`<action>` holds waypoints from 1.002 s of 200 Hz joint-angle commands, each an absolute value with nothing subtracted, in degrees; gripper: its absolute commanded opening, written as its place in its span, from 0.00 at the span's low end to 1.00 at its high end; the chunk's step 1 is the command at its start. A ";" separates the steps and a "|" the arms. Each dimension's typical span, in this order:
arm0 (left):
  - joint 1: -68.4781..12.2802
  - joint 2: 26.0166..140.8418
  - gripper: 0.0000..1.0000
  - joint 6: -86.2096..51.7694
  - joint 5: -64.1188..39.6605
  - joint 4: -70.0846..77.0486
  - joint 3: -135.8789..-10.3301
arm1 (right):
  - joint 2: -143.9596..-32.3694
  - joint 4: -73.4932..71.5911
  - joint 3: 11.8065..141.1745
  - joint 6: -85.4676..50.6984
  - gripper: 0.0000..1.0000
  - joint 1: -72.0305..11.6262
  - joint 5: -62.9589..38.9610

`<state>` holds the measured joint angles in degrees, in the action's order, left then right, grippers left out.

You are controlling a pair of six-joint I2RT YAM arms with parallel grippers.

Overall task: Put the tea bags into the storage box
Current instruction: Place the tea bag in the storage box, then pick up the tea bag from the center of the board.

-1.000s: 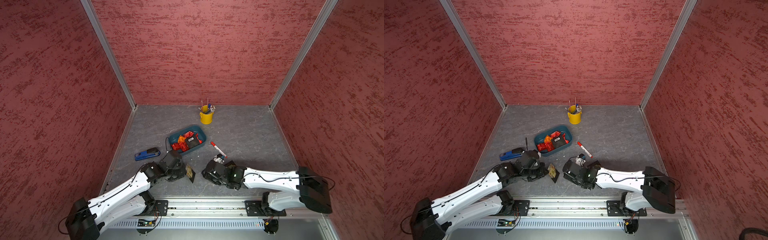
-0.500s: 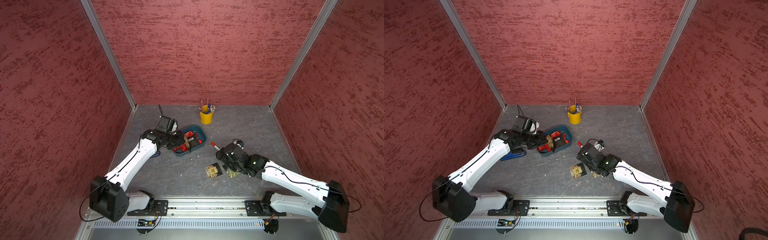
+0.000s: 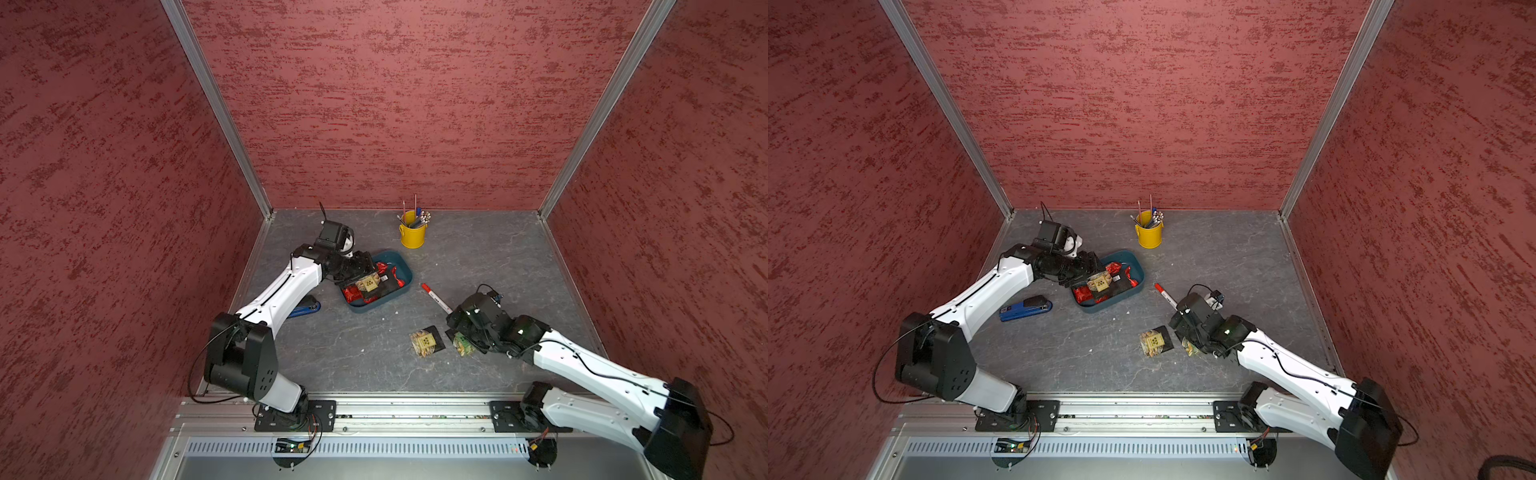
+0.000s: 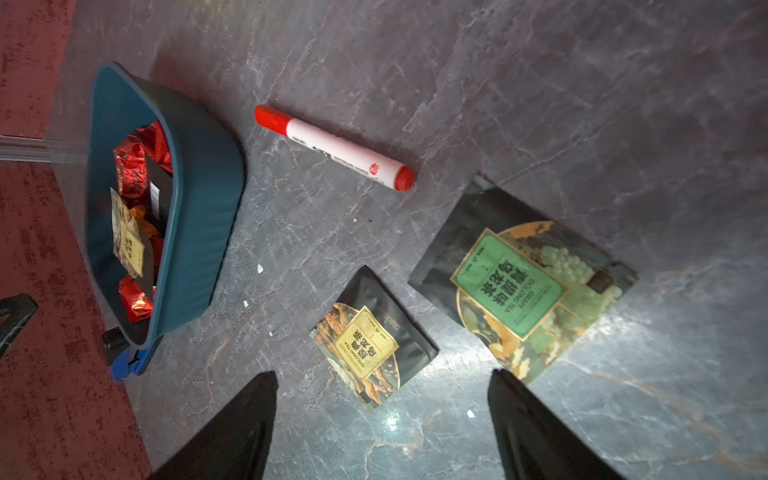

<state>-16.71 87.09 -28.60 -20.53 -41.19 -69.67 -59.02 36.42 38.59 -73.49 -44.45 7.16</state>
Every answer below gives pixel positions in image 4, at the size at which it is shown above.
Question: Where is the red foil tea bag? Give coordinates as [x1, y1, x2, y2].
[118, 275, 153, 324]
[114, 121, 173, 208]

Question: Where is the teal plastic storage box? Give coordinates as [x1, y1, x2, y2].
[85, 62, 245, 350]

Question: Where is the black yellow tea pouch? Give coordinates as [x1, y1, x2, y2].
[309, 266, 438, 410]
[110, 189, 155, 301]

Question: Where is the black green tea pouch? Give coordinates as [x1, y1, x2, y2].
[408, 175, 638, 384]

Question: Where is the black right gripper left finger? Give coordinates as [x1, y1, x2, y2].
[151, 371, 278, 479]

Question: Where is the red white marker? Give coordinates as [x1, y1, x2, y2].
[254, 105, 416, 192]

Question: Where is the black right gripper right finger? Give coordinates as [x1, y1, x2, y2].
[488, 369, 621, 480]

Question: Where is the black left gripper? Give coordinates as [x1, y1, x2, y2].
[0, 294, 38, 357]

